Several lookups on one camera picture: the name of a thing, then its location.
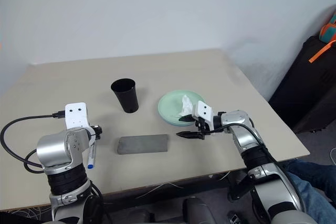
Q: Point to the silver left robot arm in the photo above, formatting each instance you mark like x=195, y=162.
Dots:
x=55, y=148

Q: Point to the white tissue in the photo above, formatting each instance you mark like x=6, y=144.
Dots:
x=187, y=104

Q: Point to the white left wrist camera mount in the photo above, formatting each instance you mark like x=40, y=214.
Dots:
x=76, y=115

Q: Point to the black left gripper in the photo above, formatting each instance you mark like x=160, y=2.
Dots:
x=97, y=130

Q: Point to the white marker with blue cap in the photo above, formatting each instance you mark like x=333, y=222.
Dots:
x=92, y=155

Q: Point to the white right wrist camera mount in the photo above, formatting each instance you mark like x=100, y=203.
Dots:
x=203, y=110

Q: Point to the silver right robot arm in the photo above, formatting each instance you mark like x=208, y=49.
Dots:
x=241, y=121

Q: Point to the grey glasses case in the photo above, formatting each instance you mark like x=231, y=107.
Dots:
x=143, y=144

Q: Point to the teal and orange bag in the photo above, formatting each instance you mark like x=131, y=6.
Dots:
x=329, y=31

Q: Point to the black table leg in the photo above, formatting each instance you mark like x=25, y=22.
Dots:
x=239, y=190

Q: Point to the person's leg in jeans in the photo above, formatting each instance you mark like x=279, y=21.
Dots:
x=315, y=182

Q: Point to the green plate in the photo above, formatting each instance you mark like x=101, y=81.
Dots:
x=170, y=106

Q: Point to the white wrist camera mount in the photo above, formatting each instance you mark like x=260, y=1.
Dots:
x=76, y=115
x=203, y=110

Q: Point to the black plastic cup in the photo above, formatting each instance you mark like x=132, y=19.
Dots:
x=126, y=95

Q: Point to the small black floor device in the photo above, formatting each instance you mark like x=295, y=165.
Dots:
x=234, y=218

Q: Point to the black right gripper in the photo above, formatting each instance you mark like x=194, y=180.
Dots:
x=204, y=130

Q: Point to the large dark rounded shape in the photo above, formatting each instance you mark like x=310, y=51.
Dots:
x=197, y=212

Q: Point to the large black case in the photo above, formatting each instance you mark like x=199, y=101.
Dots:
x=307, y=90

